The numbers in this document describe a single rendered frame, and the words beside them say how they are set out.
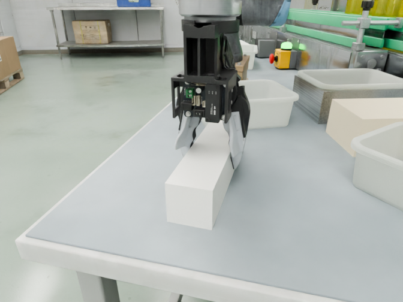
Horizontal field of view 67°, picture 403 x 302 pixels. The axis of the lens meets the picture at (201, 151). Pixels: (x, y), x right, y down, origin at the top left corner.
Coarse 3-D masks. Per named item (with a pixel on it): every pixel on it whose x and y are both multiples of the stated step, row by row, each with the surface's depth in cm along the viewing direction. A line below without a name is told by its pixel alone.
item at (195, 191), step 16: (208, 128) 53; (208, 144) 47; (224, 144) 47; (192, 160) 43; (208, 160) 43; (224, 160) 43; (176, 176) 39; (192, 176) 39; (208, 176) 39; (224, 176) 43; (176, 192) 38; (192, 192) 37; (208, 192) 36; (224, 192) 45; (176, 208) 39; (192, 208) 38; (208, 208) 37; (192, 224) 39; (208, 224) 38
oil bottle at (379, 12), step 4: (380, 0) 93; (384, 0) 91; (388, 0) 90; (380, 4) 93; (384, 4) 91; (388, 4) 90; (376, 8) 95; (380, 8) 93; (384, 8) 91; (376, 12) 95; (380, 12) 93; (384, 12) 91; (380, 16) 93; (384, 16) 91
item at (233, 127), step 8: (232, 112) 43; (232, 120) 42; (224, 128) 44; (232, 128) 42; (240, 128) 43; (232, 136) 41; (240, 136) 44; (232, 144) 41; (240, 144) 44; (232, 152) 41; (240, 152) 45; (232, 160) 46
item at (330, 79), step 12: (300, 72) 80; (312, 72) 82; (324, 72) 83; (336, 72) 83; (348, 72) 83; (360, 72) 84; (372, 72) 83; (324, 84) 68; (336, 84) 84; (348, 84) 68; (360, 84) 68; (372, 84) 68; (384, 84) 69; (396, 84) 69
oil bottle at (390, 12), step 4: (392, 0) 87; (396, 0) 86; (400, 0) 85; (392, 4) 88; (396, 4) 86; (400, 4) 85; (388, 8) 89; (392, 8) 88; (396, 8) 86; (400, 8) 85; (388, 12) 89; (392, 12) 88; (396, 12) 86; (400, 12) 86; (388, 16) 89; (392, 16) 88; (396, 16) 86; (400, 16) 86
